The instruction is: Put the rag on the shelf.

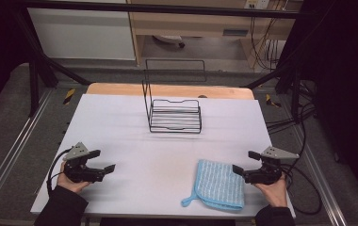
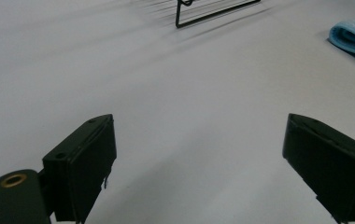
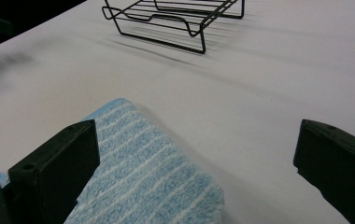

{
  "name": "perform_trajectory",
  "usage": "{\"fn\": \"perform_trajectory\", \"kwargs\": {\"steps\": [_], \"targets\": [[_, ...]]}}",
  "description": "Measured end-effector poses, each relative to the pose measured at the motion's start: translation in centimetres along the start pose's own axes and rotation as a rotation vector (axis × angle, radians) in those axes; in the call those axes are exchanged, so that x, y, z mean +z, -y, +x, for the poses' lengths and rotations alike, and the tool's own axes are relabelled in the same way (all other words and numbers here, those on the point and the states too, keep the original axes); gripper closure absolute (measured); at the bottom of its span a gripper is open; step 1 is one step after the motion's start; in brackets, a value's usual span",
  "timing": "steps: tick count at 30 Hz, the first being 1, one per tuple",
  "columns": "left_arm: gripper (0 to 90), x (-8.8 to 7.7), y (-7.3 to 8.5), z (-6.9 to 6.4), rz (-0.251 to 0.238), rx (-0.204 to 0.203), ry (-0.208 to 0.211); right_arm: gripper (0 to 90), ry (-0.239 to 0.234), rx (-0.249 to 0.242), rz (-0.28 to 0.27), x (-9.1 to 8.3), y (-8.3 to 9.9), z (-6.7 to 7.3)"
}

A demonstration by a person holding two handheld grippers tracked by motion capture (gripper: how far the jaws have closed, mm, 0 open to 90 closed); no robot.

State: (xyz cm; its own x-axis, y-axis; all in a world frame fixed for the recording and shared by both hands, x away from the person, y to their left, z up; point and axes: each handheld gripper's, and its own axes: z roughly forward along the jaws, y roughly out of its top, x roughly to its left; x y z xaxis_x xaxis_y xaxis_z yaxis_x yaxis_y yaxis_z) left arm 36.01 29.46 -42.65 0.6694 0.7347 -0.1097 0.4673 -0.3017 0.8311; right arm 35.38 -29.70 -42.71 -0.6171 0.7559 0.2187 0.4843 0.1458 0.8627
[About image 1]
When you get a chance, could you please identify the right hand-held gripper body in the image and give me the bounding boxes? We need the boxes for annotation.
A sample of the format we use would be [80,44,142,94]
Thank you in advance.
[243,146,301,186]

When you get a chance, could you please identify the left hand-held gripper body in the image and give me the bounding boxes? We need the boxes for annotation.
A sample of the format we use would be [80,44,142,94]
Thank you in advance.
[62,141,106,184]

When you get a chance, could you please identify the blue striped towel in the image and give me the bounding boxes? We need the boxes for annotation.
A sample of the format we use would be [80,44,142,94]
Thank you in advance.
[181,158,246,211]

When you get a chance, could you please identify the black wire rack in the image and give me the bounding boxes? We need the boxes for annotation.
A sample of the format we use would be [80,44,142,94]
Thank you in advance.
[141,58,207,134]

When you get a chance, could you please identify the person's left hand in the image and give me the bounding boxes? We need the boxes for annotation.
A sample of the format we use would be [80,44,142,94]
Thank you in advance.
[57,160,91,194]

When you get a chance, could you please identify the person's right hand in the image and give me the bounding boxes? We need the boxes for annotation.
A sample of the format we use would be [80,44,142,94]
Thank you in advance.
[252,173,289,208]

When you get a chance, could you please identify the white table cover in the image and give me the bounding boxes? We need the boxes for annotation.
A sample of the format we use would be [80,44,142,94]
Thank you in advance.
[30,93,297,219]

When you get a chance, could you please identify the yellow black floor tape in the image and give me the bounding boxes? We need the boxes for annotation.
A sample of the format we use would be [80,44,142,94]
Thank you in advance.
[265,93,282,108]
[62,89,76,105]

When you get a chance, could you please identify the wooden table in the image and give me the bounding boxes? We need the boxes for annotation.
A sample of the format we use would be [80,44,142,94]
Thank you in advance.
[86,82,255,101]

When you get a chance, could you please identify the white cabinet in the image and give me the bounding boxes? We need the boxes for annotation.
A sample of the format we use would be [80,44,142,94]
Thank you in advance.
[27,8,137,61]

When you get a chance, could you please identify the office chair base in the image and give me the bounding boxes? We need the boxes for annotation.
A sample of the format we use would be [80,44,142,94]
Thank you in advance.
[153,35,187,49]

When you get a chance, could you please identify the light wooden desk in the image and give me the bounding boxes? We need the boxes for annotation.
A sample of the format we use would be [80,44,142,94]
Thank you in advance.
[126,0,303,69]

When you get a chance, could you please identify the black metal crossbar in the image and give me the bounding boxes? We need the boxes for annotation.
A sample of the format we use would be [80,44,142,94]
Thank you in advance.
[20,0,313,20]

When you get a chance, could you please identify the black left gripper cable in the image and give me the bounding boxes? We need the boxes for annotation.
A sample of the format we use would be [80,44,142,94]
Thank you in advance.
[46,148,74,196]

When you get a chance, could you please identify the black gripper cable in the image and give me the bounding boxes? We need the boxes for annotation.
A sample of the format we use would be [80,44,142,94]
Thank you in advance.
[46,148,74,196]
[280,162,323,217]

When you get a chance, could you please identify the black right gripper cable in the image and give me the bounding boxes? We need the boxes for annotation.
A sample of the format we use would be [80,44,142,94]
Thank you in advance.
[280,162,323,217]

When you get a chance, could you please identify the black floor cables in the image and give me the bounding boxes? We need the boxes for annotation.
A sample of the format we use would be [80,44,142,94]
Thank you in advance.
[266,81,318,135]

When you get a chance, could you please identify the aluminium rail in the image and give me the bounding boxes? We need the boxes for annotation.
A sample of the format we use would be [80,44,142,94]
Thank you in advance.
[288,125,349,226]
[0,89,56,215]

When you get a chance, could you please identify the black metal frame stand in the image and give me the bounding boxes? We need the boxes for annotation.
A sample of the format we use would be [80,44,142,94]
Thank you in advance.
[246,62,304,123]
[10,6,91,118]

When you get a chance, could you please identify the bundle of hanging cables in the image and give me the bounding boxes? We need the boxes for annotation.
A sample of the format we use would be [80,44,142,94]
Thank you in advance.
[250,17,289,70]

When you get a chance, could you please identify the white wall outlet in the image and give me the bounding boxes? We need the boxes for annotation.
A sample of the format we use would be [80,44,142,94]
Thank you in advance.
[244,0,269,9]

